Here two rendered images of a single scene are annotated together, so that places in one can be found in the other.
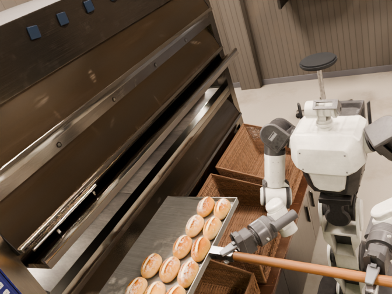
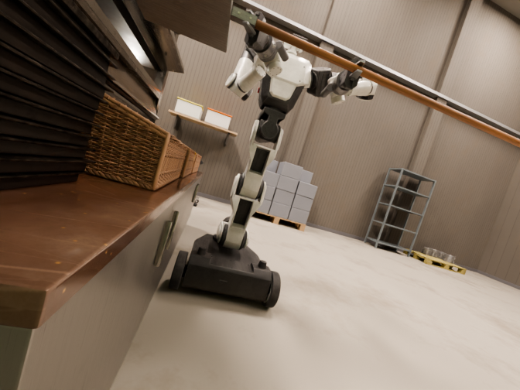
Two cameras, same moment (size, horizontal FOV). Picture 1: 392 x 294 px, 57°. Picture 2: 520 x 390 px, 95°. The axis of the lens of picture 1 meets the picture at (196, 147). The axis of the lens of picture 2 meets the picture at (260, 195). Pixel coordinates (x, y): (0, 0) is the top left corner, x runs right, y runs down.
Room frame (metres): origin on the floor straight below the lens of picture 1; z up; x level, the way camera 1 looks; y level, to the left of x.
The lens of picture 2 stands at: (0.17, 0.55, 0.69)
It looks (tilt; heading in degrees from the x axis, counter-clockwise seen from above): 4 degrees down; 311
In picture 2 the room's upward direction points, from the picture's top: 17 degrees clockwise
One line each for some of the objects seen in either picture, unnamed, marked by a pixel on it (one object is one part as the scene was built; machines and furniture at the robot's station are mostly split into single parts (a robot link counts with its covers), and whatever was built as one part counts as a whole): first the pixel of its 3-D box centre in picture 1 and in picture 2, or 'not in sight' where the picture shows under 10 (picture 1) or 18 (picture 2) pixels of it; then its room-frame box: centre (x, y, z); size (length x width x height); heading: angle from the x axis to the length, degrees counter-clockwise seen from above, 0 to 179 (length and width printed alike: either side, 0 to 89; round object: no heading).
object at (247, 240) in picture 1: (251, 239); (260, 39); (0.94, -0.07, 1.21); 0.12 x 0.10 x 0.13; 108
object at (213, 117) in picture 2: not in sight; (217, 120); (3.96, -2.09, 1.49); 0.45 x 0.37 x 0.25; 54
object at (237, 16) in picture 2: (222, 254); (244, 18); (0.92, 0.04, 1.21); 0.09 x 0.04 x 0.03; 53
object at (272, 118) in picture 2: (341, 191); (266, 128); (1.22, -0.54, 1.01); 0.28 x 0.13 x 0.18; 143
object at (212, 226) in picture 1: (211, 226); not in sight; (1.05, 0.05, 1.23); 0.10 x 0.07 x 0.06; 142
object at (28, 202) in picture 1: (143, 101); not in sight; (1.74, 0.17, 1.54); 1.79 x 0.11 x 0.19; 143
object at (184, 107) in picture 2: not in sight; (189, 111); (4.27, -1.66, 1.49); 0.44 x 0.36 x 0.25; 54
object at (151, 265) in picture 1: (150, 264); not in sight; (0.98, 0.30, 1.22); 0.10 x 0.07 x 0.05; 140
